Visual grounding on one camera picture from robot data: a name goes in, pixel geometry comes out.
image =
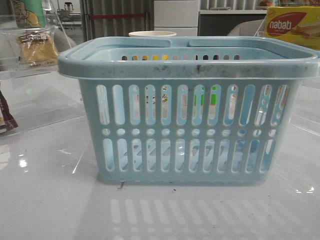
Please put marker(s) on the light blue plastic basket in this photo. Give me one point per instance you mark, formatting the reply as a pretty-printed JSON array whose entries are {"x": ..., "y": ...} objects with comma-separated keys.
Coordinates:
[{"x": 202, "y": 109}]

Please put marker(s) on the packaged bread slice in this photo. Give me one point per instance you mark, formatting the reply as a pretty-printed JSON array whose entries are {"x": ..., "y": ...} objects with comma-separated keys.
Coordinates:
[{"x": 37, "y": 49}]

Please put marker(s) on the dark red snack packet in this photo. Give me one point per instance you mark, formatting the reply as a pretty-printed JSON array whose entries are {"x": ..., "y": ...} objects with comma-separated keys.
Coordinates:
[{"x": 7, "y": 121}]

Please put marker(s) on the white drawer cabinet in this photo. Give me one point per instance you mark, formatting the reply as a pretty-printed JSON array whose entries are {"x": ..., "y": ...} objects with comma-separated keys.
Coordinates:
[{"x": 178, "y": 16}]

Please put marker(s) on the grey armchair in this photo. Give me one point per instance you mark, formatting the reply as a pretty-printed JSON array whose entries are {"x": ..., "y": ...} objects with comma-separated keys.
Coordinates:
[{"x": 248, "y": 28}]

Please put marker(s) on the clear acrylic display shelf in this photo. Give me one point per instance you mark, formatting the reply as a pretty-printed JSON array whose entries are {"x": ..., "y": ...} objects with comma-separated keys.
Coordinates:
[{"x": 36, "y": 96}]

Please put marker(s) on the green cartoon drink can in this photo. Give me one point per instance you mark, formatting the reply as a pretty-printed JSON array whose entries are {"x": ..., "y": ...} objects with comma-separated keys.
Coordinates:
[{"x": 29, "y": 13}]

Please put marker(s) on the yellow nabati wafer box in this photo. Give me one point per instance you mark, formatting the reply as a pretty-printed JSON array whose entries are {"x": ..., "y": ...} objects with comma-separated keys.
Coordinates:
[{"x": 298, "y": 25}]

